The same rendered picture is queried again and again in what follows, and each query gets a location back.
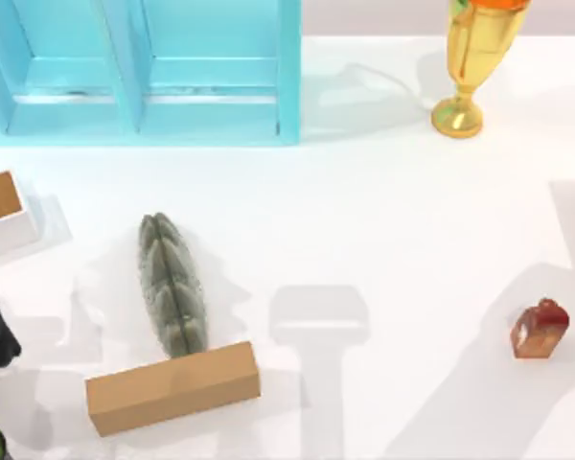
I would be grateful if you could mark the light blue rack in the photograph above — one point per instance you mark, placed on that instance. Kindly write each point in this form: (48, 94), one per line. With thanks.
(211, 67)

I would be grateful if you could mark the grey green bread loaf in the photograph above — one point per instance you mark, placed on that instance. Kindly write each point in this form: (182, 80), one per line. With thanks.
(172, 287)

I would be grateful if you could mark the brown cardboard block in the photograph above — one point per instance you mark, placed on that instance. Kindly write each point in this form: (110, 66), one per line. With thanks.
(172, 388)

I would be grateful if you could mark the gold trophy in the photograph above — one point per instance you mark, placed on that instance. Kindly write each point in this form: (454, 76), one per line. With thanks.
(479, 43)

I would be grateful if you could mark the white box with brown lid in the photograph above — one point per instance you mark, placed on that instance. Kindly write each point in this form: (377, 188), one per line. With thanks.
(0, 211)

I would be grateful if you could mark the small brown red bread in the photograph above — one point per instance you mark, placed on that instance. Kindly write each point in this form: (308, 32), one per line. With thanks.
(539, 330)

